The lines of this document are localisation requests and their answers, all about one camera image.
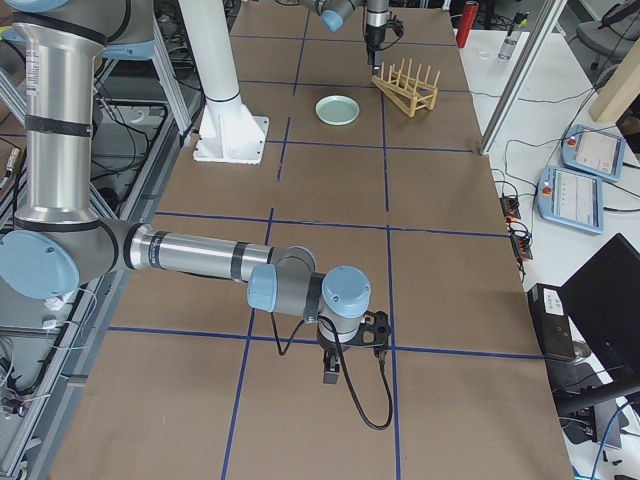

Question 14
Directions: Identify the aluminium frame post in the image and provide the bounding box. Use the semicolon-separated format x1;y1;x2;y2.
479;0;567;155

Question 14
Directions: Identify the far teach pendant tablet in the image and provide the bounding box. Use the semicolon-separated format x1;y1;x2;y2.
561;124;626;182

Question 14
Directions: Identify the wooden dish rack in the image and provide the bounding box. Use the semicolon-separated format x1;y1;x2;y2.
371;58;441;118

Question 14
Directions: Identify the near teach pendant tablet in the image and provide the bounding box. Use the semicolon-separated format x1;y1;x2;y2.
537;166;604;234

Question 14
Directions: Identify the grey office chair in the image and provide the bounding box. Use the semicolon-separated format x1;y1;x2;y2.
574;1;639;70

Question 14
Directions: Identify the wooden beam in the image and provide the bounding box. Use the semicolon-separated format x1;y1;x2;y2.
589;41;640;123

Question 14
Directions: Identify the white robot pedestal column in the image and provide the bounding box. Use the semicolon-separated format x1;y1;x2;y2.
179;0;269;165

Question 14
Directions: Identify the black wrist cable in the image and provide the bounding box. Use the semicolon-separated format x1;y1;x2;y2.
270;312;395;430

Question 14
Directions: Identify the light green round plate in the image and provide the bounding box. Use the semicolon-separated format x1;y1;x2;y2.
315;95;360;126

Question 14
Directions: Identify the black laptop computer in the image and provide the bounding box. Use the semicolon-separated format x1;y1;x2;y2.
560;233;639;374

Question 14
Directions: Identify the orange black usb hub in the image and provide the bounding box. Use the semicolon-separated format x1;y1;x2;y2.
499;195;521;221
510;230;533;261

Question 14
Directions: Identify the red water bottle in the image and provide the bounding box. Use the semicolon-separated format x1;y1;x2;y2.
456;1;479;49

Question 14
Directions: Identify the clear plastic bottle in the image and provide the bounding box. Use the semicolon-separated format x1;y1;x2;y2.
497;11;529;61

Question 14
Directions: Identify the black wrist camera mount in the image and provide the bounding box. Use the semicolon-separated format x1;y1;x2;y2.
361;311;392;350
386;15;404;38

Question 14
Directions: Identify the black box with label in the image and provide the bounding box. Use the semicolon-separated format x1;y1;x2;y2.
527;283;575;362

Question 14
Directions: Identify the aluminium side frame rail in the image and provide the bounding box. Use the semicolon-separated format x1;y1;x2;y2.
0;114;201;480

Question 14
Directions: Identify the teach pendant tablet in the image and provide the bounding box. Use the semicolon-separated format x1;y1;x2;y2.
537;166;604;234
561;124;626;182

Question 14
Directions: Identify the black monitor stand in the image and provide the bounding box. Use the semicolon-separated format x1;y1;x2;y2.
555;374;640;416

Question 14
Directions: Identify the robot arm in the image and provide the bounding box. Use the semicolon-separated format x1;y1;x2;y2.
299;0;391;75
1;1;370;383

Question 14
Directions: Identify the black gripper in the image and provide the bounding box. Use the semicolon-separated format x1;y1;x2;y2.
317;319;365;385
364;24;386;73

